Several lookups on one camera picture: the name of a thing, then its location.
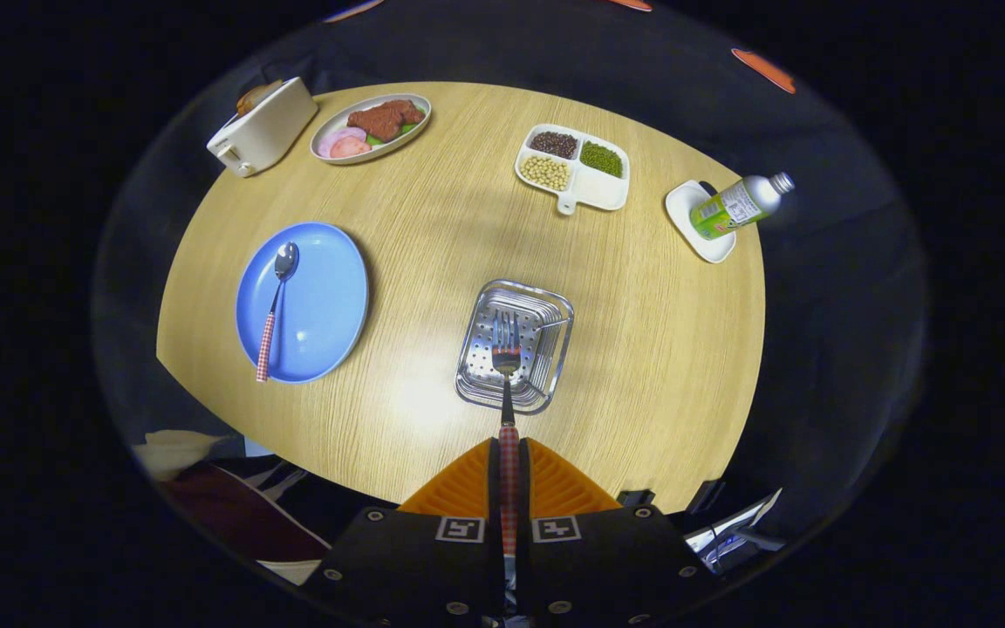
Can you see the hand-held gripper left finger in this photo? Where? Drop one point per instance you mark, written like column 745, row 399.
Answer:
column 415, row 567

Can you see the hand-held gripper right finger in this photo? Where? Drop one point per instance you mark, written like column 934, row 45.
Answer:
column 607, row 567

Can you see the white and blue object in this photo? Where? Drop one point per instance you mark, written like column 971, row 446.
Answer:
column 734, row 528

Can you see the dark red cloth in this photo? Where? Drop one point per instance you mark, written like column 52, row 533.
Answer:
column 232, row 515

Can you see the blue round plate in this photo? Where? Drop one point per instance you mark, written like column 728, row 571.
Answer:
column 328, row 296

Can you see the black backdrop cloth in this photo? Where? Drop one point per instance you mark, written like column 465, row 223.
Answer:
column 816, row 305

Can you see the small white dish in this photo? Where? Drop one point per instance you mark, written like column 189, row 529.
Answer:
column 686, row 205

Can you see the white divided dish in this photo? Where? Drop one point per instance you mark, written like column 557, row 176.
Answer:
column 598, row 192

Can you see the green label metal bottle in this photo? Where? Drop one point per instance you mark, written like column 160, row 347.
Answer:
column 734, row 209

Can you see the pile of yellow beans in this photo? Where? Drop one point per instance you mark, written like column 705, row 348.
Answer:
column 545, row 173

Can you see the pile of green beans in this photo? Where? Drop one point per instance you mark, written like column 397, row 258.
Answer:
column 601, row 159

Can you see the pink ham slice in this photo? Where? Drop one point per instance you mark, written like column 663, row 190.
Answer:
column 337, row 138
column 352, row 149

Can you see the pile of dark beans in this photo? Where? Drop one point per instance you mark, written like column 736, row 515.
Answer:
column 553, row 144

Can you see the green lettuce leaf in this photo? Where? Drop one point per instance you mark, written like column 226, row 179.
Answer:
column 373, row 139

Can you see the beige oval plate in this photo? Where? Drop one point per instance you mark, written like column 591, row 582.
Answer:
column 328, row 131

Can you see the brown meat piece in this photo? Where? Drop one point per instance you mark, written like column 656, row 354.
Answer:
column 385, row 119

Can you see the white toaster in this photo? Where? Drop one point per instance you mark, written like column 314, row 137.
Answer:
column 269, row 131

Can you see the brown toast slice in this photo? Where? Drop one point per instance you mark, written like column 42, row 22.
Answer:
column 256, row 96

